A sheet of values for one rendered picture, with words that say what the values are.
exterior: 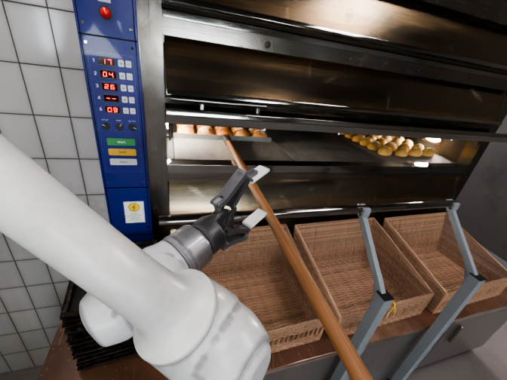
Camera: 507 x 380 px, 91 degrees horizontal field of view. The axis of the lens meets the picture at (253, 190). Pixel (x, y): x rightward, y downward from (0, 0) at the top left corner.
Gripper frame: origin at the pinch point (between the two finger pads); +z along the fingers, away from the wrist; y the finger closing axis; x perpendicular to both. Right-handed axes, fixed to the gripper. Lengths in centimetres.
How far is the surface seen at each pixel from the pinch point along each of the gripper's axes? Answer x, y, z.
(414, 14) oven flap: 4, -36, 99
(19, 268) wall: -86, 51, -50
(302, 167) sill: -16, 25, 56
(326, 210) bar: 8.9, 19.5, 27.1
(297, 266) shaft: 15.4, 9.8, -6.3
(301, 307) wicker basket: 10, 78, 23
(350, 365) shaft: 31.8, 7.8, -18.7
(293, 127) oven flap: -13.5, -1.6, 38.4
